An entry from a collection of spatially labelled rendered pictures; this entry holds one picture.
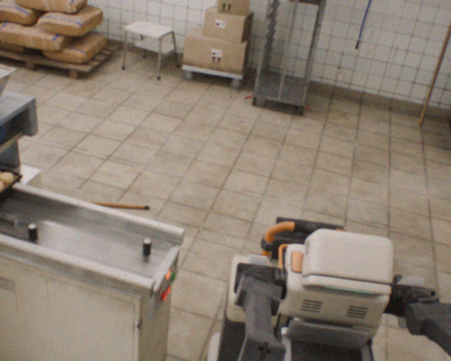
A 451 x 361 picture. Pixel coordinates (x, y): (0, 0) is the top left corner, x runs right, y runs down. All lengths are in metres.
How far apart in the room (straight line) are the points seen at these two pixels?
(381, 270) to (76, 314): 1.09
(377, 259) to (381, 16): 4.26
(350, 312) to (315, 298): 0.12
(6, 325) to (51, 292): 0.34
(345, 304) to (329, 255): 0.19
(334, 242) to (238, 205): 2.36
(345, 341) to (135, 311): 0.70
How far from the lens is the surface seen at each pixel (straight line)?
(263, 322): 1.09
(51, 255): 1.86
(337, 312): 1.50
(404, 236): 3.80
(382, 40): 5.52
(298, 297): 1.45
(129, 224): 2.01
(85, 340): 2.06
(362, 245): 1.35
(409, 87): 5.67
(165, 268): 1.88
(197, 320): 2.85
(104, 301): 1.86
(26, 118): 2.24
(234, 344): 2.01
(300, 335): 1.53
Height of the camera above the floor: 2.12
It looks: 33 degrees down
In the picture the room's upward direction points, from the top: 8 degrees clockwise
